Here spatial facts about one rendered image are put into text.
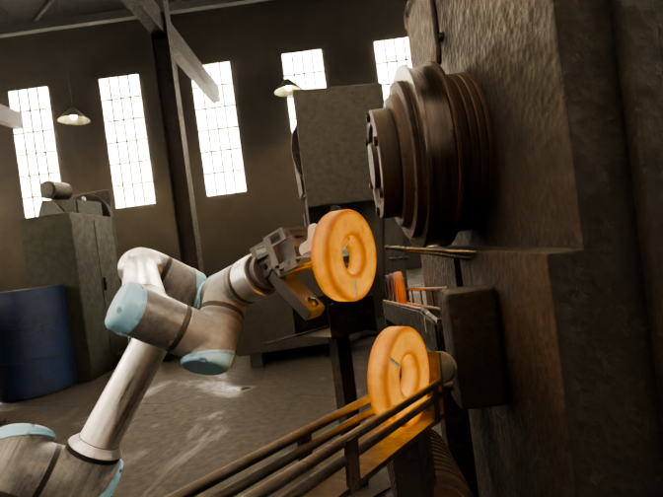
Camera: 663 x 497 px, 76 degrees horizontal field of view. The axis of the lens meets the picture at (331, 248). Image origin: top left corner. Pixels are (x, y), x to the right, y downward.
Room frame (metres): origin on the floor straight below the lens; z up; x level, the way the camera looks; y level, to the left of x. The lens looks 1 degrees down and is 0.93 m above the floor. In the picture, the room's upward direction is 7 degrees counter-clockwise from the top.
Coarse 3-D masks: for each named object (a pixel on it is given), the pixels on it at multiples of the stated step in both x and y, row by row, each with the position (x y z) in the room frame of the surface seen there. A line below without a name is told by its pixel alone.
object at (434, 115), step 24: (408, 72) 0.95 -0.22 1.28; (432, 72) 0.96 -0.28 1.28; (432, 96) 0.91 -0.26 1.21; (432, 120) 0.89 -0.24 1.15; (432, 144) 0.88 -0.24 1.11; (432, 168) 0.88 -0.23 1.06; (456, 168) 0.89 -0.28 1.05; (432, 192) 0.90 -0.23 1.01; (456, 192) 0.91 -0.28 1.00; (432, 216) 0.93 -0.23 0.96; (432, 240) 1.03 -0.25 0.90
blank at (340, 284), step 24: (336, 216) 0.67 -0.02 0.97; (360, 216) 0.73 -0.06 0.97; (312, 240) 0.66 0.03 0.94; (336, 240) 0.66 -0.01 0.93; (360, 240) 0.72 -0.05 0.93; (312, 264) 0.66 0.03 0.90; (336, 264) 0.66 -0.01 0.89; (360, 264) 0.72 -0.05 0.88; (336, 288) 0.65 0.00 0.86; (360, 288) 0.71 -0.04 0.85
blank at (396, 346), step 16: (384, 336) 0.65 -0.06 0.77; (400, 336) 0.65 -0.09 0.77; (416, 336) 0.70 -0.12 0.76; (384, 352) 0.62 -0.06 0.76; (400, 352) 0.64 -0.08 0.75; (416, 352) 0.69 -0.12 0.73; (368, 368) 0.62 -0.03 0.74; (384, 368) 0.61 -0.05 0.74; (400, 368) 0.64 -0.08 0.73; (416, 368) 0.69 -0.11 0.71; (368, 384) 0.62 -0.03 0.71; (384, 384) 0.60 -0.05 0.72; (400, 384) 0.64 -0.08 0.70; (416, 384) 0.68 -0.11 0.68; (384, 400) 0.61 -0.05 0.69; (400, 400) 0.63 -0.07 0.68; (416, 416) 0.67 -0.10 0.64
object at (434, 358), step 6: (432, 354) 0.72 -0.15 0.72; (438, 354) 0.72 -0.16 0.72; (432, 360) 0.72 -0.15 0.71; (438, 360) 0.72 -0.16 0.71; (432, 366) 0.72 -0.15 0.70; (438, 366) 0.72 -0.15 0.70; (432, 372) 0.72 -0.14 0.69; (438, 372) 0.71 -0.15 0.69; (432, 378) 0.72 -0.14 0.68; (438, 378) 0.71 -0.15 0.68; (444, 402) 0.71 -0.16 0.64; (426, 408) 0.73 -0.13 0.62; (444, 408) 0.71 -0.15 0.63; (444, 414) 0.71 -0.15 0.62
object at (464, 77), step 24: (456, 96) 0.93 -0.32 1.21; (480, 96) 0.93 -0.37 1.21; (456, 120) 0.88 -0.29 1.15; (480, 120) 0.91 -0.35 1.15; (456, 144) 0.88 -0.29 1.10; (480, 144) 0.91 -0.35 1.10; (480, 168) 0.92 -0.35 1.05; (480, 192) 0.95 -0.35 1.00; (456, 216) 0.95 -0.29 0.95; (480, 216) 1.00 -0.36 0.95
